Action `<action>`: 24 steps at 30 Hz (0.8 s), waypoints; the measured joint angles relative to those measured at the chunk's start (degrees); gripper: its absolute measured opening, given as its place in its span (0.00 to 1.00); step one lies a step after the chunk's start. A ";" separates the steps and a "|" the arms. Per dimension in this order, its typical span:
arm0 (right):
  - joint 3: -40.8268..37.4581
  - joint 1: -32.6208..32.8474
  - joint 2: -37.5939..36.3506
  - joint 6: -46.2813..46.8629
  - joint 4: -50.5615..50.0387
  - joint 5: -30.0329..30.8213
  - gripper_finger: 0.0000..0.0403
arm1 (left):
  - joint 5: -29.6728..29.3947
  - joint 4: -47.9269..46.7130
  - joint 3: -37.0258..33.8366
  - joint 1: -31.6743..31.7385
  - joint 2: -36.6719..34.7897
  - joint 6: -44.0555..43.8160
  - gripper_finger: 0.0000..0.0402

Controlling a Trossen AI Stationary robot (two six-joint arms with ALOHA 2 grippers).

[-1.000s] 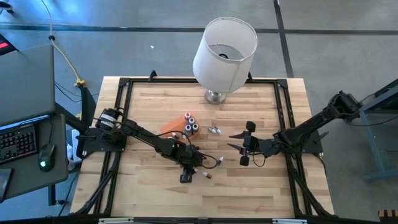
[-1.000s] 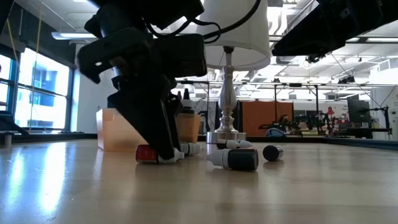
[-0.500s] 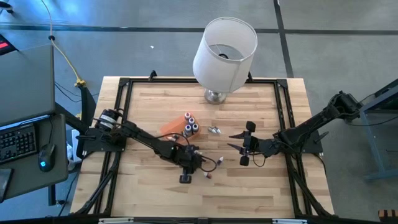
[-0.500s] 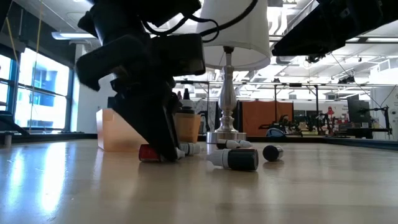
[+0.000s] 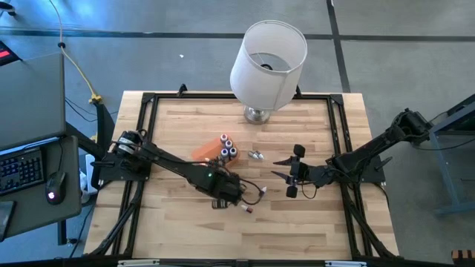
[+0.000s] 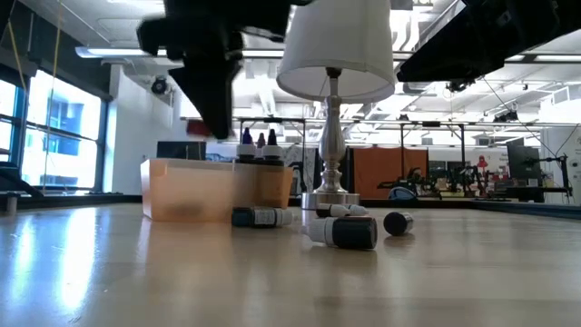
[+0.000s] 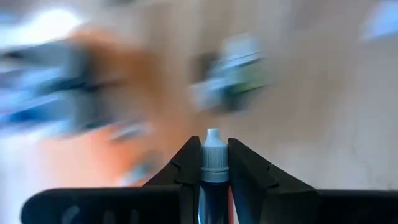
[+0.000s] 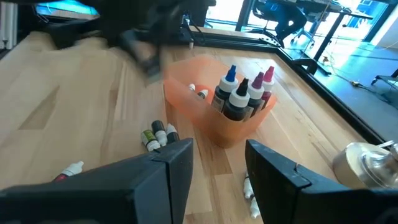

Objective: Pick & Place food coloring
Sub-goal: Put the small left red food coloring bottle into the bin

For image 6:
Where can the white shade silver table lamp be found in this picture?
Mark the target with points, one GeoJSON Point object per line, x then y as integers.
{"type": "Point", "coordinates": [336, 45]}

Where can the orange partition panel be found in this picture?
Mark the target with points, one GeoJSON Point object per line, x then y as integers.
{"type": "Point", "coordinates": [377, 170]}

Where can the black wide screen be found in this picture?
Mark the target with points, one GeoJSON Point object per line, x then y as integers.
{"type": "Point", "coordinates": [181, 150]}

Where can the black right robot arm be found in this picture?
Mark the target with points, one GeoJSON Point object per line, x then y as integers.
{"type": "Point", "coordinates": [476, 36]}

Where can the black aluminium table frame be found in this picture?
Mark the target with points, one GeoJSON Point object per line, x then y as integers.
{"type": "Point", "coordinates": [68, 201]}

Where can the white printed panel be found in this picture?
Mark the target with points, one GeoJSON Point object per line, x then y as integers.
{"type": "Point", "coordinates": [302, 154]}

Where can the large glass window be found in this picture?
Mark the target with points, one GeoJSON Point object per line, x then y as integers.
{"type": "Point", "coordinates": [63, 136]}

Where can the black background robot station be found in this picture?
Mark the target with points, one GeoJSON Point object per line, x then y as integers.
{"type": "Point", "coordinates": [454, 179]}

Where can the blue grey round device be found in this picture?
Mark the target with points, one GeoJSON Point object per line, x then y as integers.
{"type": "Point", "coordinates": [401, 194]}

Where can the orange translucent plastic container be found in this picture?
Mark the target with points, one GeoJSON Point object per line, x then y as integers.
{"type": "Point", "coordinates": [190, 191]}

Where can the black round wall camera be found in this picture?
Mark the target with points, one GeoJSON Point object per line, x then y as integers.
{"type": "Point", "coordinates": [159, 85]}

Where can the red ornament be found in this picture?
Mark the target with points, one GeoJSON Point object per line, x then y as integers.
{"type": "Point", "coordinates": [482, 161]}

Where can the black upright monitor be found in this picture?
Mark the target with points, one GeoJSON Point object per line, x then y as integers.
{"type": "Point", "coordinates": [522, 161]}

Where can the long ceiling light fixture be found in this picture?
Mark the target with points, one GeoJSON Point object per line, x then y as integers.
{"type": "Point", "coordinates": [118, 52]}

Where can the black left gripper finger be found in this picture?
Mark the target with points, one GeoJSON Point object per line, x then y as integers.
{"type": "Point", "coordinates": [213, 91]}

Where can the grey cylinder post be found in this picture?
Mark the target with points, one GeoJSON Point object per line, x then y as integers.
{"type": "Point", "coordinates": [11, 203]}

